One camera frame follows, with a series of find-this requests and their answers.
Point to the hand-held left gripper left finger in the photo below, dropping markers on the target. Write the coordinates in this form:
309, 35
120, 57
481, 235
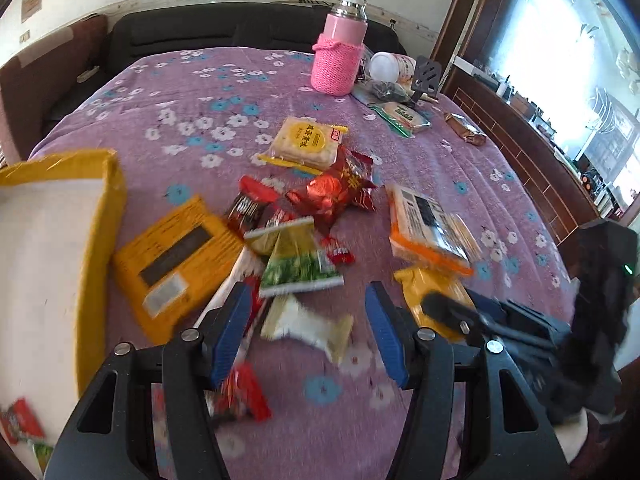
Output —
230, 332

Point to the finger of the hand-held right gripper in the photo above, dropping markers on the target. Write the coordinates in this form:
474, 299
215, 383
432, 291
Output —
447, 310
492, 307

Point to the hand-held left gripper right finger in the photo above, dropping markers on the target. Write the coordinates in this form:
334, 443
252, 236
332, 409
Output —
385, 335

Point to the small yellow snack packet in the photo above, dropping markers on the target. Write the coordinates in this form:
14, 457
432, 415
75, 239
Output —
414, 285

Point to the white red-edged snack packet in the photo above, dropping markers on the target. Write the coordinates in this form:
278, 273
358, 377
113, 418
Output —
240, 272

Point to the red crinkled snack packet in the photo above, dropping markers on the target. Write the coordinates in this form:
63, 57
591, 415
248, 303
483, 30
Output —
245, 395

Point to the beige white snack packet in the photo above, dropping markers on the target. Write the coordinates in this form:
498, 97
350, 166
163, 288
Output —
305, 325

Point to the orange cracker packet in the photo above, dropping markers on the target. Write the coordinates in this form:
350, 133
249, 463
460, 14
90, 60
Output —
425, 225

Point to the green leafy print snack packet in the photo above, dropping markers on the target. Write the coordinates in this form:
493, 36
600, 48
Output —
295, 265

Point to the yellow packet dark label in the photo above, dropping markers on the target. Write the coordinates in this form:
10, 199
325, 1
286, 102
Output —
175, 255

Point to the small red candy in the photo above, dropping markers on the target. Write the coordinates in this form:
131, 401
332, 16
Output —
337, 252

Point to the dark red candy packet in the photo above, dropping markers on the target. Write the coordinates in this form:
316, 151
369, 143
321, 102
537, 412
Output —
247, 210

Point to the shiny red snack packet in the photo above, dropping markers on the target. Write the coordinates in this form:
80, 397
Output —
325, 195

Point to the yellow cardboard box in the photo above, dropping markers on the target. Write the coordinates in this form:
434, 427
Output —
107, 220

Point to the small green snack packet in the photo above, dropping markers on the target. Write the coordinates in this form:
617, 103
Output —
44, 455

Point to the person's right forearm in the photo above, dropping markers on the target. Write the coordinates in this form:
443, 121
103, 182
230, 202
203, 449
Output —
595, 442

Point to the purple floral tablecloth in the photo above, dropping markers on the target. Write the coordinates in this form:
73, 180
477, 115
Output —
450, 170

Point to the wooden display cabinet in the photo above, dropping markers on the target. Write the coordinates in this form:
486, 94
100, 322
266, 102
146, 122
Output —
525, 160

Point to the red packet with cracker picture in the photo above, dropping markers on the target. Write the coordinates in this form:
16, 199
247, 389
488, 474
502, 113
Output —
359, 162

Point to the brown snack bar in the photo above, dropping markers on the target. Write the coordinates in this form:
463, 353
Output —
465, 130

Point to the green-edged rice cracker packet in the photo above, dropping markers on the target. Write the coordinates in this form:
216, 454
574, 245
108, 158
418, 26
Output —
402, 116

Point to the yellow cracker pack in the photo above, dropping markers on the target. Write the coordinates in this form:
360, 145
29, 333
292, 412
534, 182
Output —
300, 140

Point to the clear bag of dark seeds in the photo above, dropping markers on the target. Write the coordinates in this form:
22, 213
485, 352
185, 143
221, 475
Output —
387, 92

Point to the white plastic jar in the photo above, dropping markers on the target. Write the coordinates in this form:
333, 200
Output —
387, 66

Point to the pink bottle with knitted sleeve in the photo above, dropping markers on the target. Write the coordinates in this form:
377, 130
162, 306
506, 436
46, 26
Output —
337, 60

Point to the black sofa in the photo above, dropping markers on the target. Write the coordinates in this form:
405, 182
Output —
200, 30

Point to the brown chair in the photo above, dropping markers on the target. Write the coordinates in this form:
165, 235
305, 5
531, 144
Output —
45, 90

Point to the wall plaque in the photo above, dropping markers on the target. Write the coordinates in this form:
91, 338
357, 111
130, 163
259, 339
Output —
31, 4

